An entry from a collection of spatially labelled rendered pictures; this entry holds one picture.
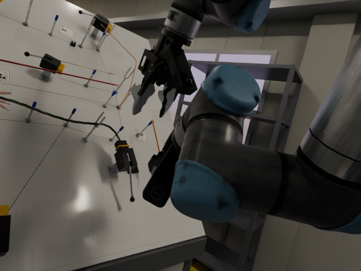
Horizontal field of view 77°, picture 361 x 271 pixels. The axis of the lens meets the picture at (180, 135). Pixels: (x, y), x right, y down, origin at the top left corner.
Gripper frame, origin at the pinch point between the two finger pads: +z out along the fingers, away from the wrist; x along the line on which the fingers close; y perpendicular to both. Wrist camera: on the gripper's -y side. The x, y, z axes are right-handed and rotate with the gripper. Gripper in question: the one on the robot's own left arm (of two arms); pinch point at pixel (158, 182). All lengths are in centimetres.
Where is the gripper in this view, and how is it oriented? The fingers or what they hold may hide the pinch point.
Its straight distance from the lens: 57.3
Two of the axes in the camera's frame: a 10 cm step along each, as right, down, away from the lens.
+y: 3.8, -7.2, 5.8
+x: -8.6, -5.1, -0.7
